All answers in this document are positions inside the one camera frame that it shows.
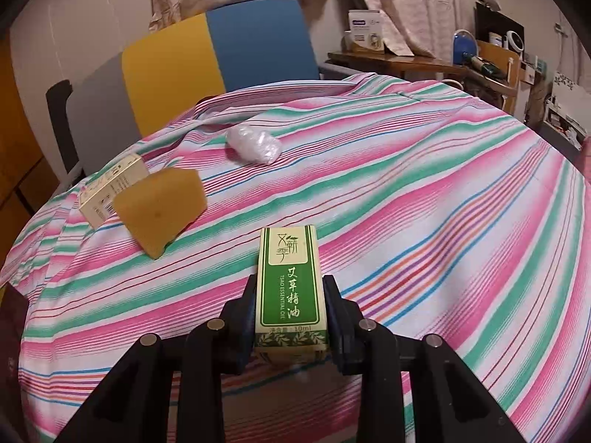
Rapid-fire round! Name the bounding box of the wooden desk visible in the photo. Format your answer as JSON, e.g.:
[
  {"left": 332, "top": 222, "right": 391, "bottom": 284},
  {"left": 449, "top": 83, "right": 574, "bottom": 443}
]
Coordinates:
[{"left": 327, "top": 50, "right": 519, "bottom": 112}]

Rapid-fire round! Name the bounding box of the cluttered shelf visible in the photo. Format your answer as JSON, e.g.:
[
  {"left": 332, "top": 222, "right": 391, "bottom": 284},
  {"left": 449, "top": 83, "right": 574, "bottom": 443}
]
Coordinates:
[{"left": 521, "top": 54, "right": 588, "bottom": 149}]

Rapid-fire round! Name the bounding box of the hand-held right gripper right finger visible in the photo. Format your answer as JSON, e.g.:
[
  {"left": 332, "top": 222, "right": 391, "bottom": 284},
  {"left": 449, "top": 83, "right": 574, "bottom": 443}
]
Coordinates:
[{"left": 323, "top": 275, "right": 527, "bottom": 443}]

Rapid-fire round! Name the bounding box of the black board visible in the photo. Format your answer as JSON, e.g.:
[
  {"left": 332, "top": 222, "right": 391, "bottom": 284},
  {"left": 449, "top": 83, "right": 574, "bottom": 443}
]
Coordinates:
[{"left": 475, "top": 2, "right": 525, "bottom": 48}]

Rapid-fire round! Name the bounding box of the striped pink green blanket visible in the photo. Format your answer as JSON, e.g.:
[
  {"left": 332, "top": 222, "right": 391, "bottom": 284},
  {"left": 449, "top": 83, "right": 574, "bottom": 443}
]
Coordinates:
[{"left": 0, "top": 71, "right": 591, "bottom": 443}]

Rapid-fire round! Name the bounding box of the cream cardboard box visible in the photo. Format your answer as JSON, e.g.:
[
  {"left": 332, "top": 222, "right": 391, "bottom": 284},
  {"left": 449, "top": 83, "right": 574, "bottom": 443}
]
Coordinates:
[{"left": 78, "top": 154, "right": 149, "bottom": 230}]

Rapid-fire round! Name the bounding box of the brown cardboard box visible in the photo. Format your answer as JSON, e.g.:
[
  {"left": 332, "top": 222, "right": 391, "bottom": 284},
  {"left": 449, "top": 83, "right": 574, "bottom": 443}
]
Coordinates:
[{"left": 475, "top": 40, "right": 516, "bottom": 87}]

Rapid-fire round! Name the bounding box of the white box blue label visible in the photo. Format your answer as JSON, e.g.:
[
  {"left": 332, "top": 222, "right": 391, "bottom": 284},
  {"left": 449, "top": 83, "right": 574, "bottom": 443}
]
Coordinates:
[{"left": 348, "top": 8, "right": 385, "bottom": 52}]

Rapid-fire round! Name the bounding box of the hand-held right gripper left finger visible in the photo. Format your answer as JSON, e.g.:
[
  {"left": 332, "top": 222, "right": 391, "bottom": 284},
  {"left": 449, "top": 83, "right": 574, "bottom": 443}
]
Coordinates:
[{"left": 55, "top": 274, "right": 257, "bottom": 443}]

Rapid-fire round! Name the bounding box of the white crumpled plastic wrap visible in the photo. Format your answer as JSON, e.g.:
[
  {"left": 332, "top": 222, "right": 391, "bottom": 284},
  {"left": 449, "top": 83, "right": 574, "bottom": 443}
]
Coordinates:
[{"left": 226, "top": 123, "right": 281, "bottom": 166}]

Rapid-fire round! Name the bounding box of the yellow sponge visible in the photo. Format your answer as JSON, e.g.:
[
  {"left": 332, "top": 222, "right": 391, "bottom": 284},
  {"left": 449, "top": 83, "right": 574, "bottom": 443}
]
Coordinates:
[{"left": 113, "top": 168, "right": 207, "bottom": 260}]

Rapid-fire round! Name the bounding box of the green essential oil box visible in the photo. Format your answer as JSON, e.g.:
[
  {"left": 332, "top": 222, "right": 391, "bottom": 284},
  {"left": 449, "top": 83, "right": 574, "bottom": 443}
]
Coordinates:
[{"left": 255, "top": 225, "right": 331, "bottom": 366}]

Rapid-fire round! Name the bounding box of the blue round appliance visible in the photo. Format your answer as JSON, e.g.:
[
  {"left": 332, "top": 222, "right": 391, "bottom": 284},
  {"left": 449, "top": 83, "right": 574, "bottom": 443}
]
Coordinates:
[{"left": 451, "top": 30, "right": 479, "bottom": 66}]

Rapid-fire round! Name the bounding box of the pink striped curtain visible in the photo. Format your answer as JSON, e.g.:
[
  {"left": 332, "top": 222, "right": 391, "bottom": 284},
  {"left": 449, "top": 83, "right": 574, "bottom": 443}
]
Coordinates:
[{"left": 350, "top": 0, "right": 463, "bottom": 59}]

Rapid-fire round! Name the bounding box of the grey yellow blue chair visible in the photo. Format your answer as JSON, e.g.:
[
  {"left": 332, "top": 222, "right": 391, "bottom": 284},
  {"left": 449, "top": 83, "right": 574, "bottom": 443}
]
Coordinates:
[{"left": 45, "top": 0, "right": 321, "bottom": 186}]

